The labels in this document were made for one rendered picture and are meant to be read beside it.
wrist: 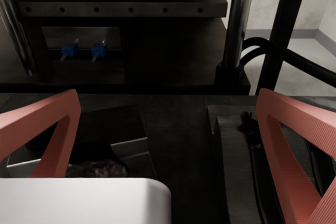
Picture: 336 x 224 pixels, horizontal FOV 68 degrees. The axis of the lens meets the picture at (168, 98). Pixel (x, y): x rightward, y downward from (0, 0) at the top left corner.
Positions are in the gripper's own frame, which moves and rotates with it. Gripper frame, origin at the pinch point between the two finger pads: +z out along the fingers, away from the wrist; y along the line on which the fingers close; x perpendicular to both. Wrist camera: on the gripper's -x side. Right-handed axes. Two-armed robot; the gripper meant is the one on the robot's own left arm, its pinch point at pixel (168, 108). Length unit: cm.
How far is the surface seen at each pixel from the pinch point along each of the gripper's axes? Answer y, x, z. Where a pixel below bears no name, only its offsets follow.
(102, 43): 24, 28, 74
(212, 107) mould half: -12, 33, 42
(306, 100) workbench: -43, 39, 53
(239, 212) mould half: -11.5, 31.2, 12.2
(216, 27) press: -26, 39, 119
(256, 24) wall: -107, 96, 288
